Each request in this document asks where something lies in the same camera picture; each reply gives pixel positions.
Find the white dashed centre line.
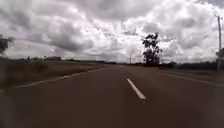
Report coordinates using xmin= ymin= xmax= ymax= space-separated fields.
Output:
xmin=125 ymin=77 xmax=147 ymax=101

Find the dry grass verge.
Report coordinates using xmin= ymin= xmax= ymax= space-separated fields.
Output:
xmin=0 ymin=58 xmax=114 ymax=90

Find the tall dark tree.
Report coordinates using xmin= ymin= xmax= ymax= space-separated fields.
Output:
xmin=140 ymin=31 xmax=164 ymax=66

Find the reddish brown asphalt road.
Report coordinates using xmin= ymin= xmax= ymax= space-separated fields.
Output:
xmin=0 ymin=64 xmax=224 ymax=128

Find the utility pole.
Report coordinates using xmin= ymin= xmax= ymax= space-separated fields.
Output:
xmin=215 ymin=14 xmax=224 ymax=73

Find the distant row of trees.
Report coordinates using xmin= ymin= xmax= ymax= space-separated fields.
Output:
xmin=159 ymin=60 xmax=218 ymax=71

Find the white road edge line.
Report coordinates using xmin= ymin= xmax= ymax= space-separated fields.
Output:
xmin=13 ymin=65 xmax=113 ymax=90

